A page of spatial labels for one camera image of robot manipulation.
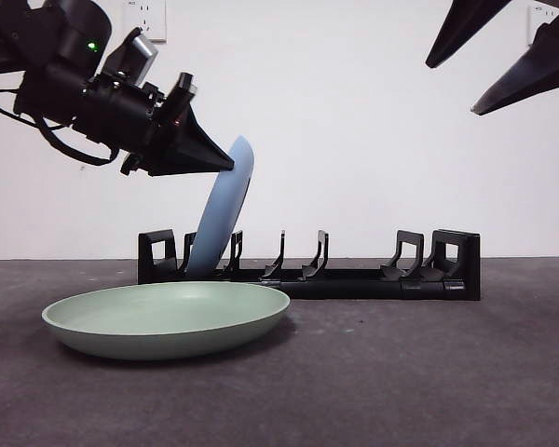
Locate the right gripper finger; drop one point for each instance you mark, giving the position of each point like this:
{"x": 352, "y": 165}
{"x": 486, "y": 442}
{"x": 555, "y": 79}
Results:
{"x": 545, "y": 70}
{"x": 466, "y": 28}

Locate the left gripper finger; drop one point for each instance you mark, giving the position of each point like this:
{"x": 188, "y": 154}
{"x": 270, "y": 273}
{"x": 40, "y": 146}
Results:
{"x": 191, "y": 135}
{"x": 177, "y": 160}

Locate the blue round plate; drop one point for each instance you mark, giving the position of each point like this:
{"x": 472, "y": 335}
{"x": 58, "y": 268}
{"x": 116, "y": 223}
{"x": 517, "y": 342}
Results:
{"x": 221, "y": 214}

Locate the pale green round plate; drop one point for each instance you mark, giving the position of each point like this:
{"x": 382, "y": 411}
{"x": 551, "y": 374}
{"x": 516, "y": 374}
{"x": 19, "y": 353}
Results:
{"x": 167, "y": 326}

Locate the black plastic plate rack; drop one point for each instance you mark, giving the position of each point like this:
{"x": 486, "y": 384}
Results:
{"x": 468, "y": 261}

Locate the white wall socket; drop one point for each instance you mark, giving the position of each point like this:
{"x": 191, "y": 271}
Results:
{"x": 538, "y": 23}
{"x": 157, "y": 21}

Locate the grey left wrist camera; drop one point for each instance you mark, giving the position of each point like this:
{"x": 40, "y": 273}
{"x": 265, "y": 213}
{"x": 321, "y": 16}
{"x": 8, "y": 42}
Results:
{"x": 142, "y": 51}

